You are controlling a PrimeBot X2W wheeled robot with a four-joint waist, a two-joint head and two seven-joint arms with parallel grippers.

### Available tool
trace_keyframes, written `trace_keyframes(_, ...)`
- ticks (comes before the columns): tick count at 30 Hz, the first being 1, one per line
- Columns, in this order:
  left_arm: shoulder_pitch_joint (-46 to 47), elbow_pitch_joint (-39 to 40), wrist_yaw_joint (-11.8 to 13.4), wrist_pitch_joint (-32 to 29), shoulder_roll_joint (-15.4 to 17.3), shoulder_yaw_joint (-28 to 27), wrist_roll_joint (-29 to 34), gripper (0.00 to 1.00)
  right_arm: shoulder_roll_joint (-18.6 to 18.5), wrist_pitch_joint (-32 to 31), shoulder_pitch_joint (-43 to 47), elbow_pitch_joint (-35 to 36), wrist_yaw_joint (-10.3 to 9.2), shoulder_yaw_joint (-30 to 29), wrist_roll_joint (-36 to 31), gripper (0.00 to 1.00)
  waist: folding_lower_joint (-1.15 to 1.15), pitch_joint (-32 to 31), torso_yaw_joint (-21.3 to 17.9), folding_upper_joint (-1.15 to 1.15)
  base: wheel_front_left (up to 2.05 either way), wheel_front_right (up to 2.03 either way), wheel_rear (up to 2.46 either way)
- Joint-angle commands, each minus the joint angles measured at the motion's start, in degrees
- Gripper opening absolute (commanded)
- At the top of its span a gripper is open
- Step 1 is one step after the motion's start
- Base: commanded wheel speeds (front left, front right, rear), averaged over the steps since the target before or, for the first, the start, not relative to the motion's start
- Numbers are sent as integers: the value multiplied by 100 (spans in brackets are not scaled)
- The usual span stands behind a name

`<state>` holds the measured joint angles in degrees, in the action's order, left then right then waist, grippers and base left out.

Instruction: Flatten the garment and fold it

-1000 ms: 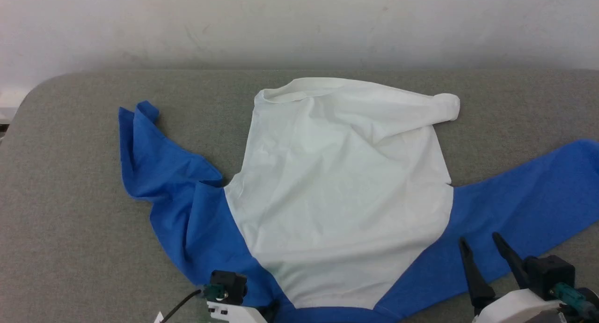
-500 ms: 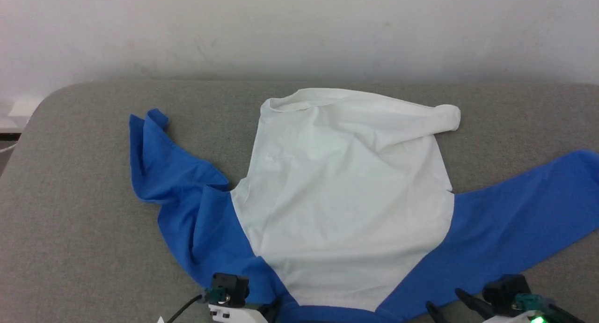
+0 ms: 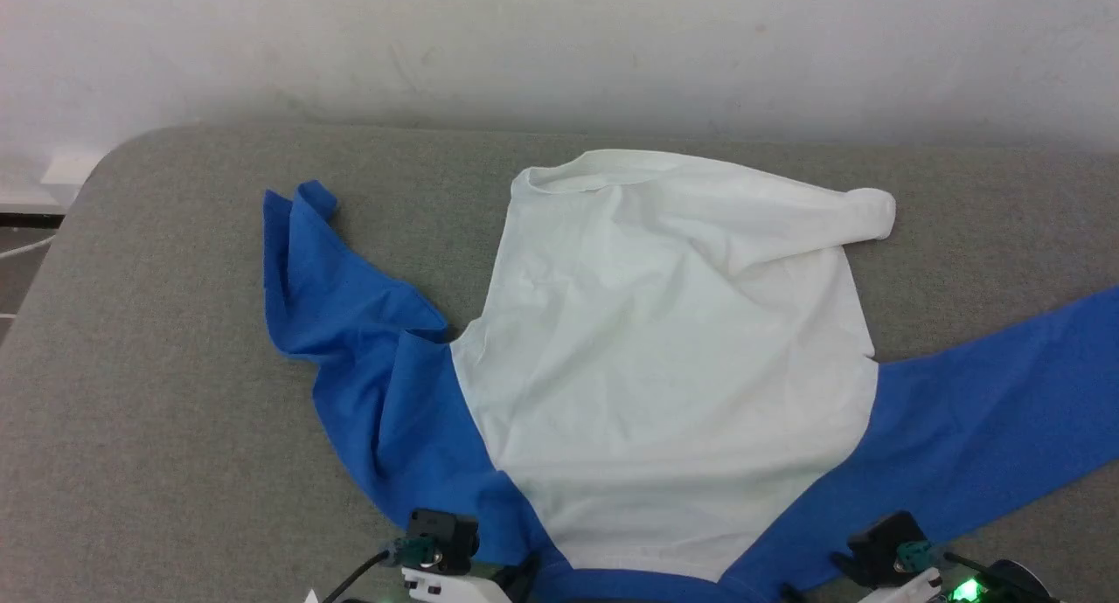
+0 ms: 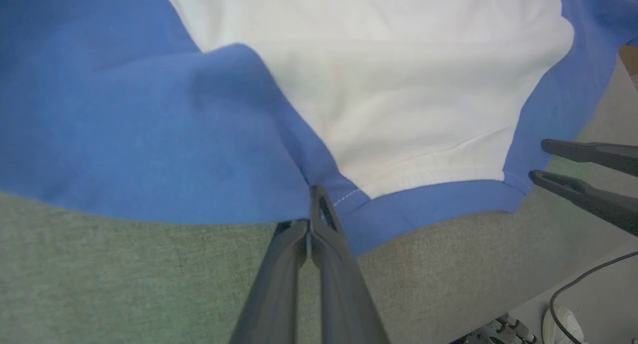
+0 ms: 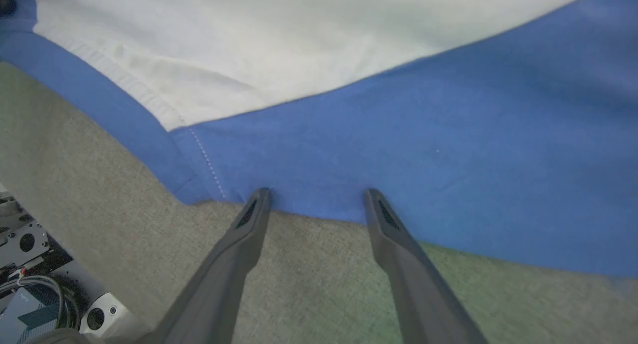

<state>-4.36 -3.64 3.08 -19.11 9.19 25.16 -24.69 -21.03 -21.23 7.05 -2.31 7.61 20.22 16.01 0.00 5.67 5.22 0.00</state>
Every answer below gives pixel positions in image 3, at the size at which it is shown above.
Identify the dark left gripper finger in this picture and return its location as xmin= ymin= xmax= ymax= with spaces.
xmin=494 ymin=551 xmax=543 ymax=603

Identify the black right camera cable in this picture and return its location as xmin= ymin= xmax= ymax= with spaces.
xmin=900 ymin=542 xmax=1002 ymax=579

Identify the grey-green fabric sofa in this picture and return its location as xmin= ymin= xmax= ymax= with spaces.
xmin=0 ymin=124 xmax=1119 ymax=603

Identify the black left camera cable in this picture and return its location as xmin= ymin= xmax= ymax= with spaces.
xmin=323 ymin=537 xmax=438 ymax=603

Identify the white wall socket box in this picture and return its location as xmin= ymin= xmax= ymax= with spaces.
xmin=39 ymin=151 xmax=108 ymax=185

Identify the black camera cable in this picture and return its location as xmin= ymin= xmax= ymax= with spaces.
xmin=900 ymin=542 xmax=1002 ymax=579
xmin=323 ymin=537 xmax=438 ymax=603

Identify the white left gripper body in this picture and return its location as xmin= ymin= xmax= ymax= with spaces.
xmin=400 ymin=568 xmax=513 ymax=603

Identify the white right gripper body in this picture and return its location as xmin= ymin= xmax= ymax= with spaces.
xmin=861 ymin=559 xmax=1060 ymax=603

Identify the blue and white shirt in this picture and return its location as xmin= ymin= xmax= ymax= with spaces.
xmin=262 ymin=149 xmax=1119 ymax=603

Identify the white floor cable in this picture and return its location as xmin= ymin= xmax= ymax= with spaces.
xmin=0 ymin=233 xmax=59 ymax=263

